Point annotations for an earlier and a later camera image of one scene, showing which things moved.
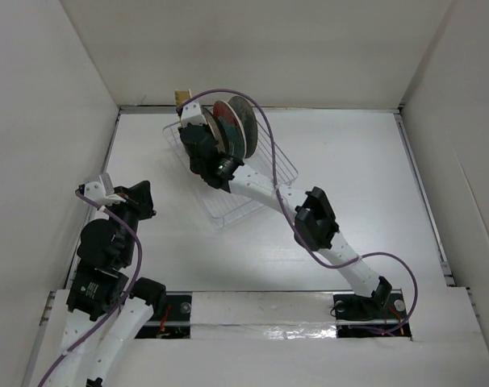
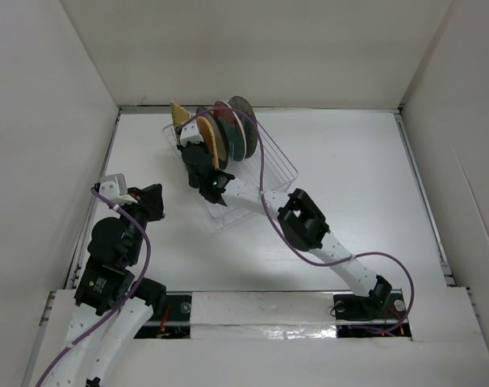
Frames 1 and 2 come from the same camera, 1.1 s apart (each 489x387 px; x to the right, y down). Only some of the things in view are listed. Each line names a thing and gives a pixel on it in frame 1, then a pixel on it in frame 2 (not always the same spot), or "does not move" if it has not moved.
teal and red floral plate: (232, 127) does not move
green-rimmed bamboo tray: (181, 95) to (178, 114)
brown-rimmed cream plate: (219, 132) does not move
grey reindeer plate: (248, 115) does not move
